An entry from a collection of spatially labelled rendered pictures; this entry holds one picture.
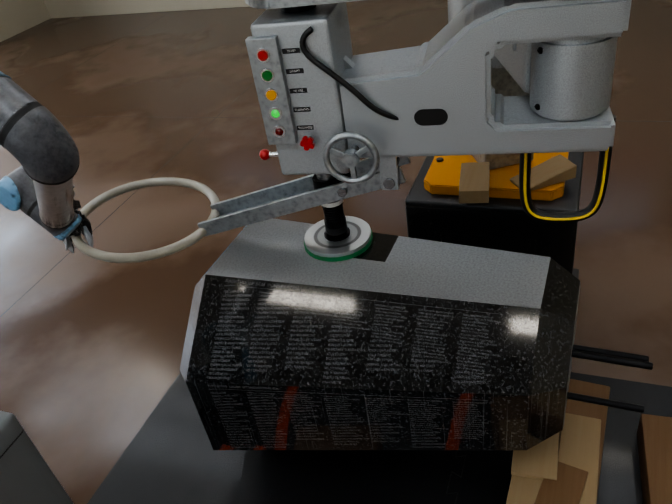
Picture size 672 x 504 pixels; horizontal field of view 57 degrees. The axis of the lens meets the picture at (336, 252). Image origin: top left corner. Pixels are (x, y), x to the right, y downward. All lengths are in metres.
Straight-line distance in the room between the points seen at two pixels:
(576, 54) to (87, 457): 2.25
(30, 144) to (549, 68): 1.15
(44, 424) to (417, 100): 2.12
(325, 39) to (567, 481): 1.41
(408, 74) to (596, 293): 1.75
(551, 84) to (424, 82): 0.30
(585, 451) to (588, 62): 1.16
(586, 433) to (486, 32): 1.27
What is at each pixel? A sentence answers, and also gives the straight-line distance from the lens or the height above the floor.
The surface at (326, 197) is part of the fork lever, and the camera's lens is 1.83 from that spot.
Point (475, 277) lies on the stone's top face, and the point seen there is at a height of 0.82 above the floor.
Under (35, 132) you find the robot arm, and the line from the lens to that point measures 1.39.
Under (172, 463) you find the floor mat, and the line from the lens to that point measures 2.58.
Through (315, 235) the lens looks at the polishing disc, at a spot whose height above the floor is 0.85.
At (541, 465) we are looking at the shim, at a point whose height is 0.26.
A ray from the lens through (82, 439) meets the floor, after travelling 2.86.
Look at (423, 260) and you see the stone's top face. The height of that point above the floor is 0.82.
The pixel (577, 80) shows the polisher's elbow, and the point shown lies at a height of 1.35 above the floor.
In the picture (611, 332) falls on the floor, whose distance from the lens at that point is 2.88.
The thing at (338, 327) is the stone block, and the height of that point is 0.74.
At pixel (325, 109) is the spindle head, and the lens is 1.64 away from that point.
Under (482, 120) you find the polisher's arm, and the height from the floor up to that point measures 1.26.
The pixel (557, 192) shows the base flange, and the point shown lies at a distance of 2.27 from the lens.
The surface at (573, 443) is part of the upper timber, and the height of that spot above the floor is 0.25.
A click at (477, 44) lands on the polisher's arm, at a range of 1.55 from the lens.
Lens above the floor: 1.94
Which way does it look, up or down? 35 degrees down
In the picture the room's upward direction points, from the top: 10 degrees counter-clockwise
